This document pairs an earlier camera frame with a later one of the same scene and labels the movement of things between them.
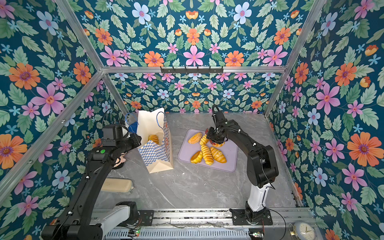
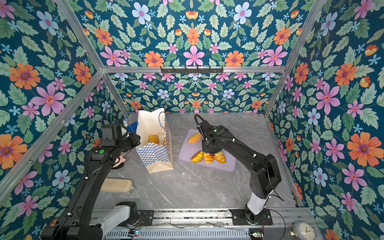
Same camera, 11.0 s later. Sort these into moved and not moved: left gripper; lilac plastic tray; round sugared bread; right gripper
Moved: right gripper
Not moved: round sugared bread; left gripper; lilac plastic tray
